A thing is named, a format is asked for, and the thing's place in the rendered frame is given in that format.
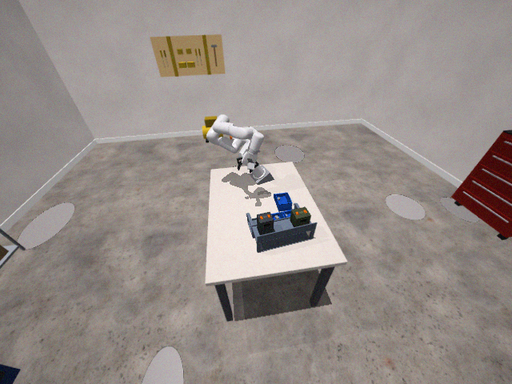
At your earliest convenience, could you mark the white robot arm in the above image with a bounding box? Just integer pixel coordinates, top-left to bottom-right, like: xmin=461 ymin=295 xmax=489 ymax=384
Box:
xmin=206 ymin=114 xmax=266 ymax=179

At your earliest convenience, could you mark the grey shelf rack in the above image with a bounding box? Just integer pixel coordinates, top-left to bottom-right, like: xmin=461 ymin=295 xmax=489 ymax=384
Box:
xmin=246 ymin=213 xmax=317 ymax=253

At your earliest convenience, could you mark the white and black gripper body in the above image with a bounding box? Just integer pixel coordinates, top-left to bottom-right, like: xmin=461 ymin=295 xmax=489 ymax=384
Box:
xmin=241 ymin=150 xmax=258 ymax=165

